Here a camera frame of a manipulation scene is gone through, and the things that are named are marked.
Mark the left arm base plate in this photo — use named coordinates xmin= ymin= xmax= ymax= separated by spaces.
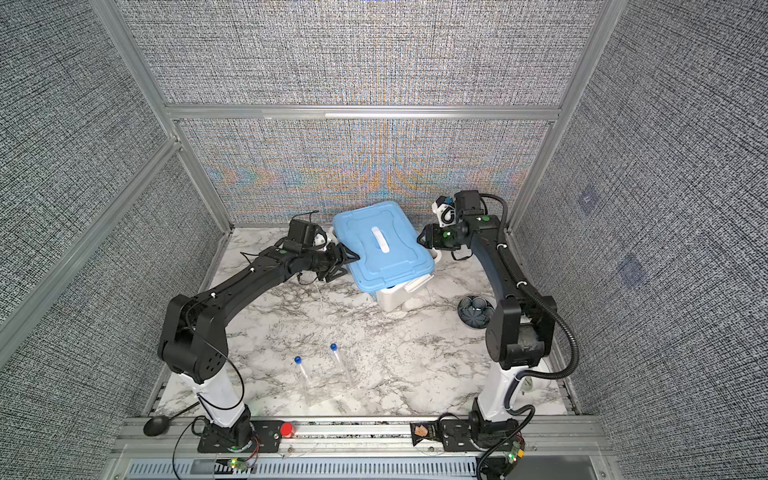
xmin=197 ymin=420 xmax=283 ymax=454

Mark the red emergency stop button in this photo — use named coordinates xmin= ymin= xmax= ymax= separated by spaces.
xmin=279 ymin=422 xmax=295 ymax=438

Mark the white plastic storage bin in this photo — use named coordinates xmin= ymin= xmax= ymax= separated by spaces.
xmin=369 ymin=272 xmax=434 ymax=312

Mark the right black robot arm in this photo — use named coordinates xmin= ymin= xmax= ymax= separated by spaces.
xmin=417 ymin=190 xmax=580 ymax=449

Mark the blue capped test tube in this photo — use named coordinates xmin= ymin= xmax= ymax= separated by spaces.
xmin=330 ymin=343 xmax=353 ymax=386
xmin=294 ymin=356 xmax=311 ymax=391

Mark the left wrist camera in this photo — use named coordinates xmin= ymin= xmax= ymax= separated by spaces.
xmin=313 ymin=232 xmax=328 ymax=249

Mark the dark patterned ceramic bowl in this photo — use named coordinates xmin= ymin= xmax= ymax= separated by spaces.
xmin=457 ymin=296 xmax=495 ymax=330

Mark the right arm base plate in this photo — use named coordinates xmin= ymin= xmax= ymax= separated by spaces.
xmin=438 ymin=417 xmax=481 ymax=453

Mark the brown tag on rail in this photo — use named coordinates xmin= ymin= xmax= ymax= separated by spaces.
xmin=410 ymin=421 xmax=442 ymax=446

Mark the black round microphone puck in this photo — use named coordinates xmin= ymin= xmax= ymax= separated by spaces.
xmin=142 ymin=415 xmax=171 ymax=437

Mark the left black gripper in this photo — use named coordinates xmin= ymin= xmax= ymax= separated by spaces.
xmin=302 ymin=242 xmax=360 ymax=282

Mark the blue plastic bin lid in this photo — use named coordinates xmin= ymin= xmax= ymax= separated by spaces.
xmin=332 ymin=201 xmax=435 ymax=294

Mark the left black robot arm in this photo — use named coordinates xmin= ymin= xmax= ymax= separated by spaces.
xmin=157 ymin=213 xmax=360 ymax=452

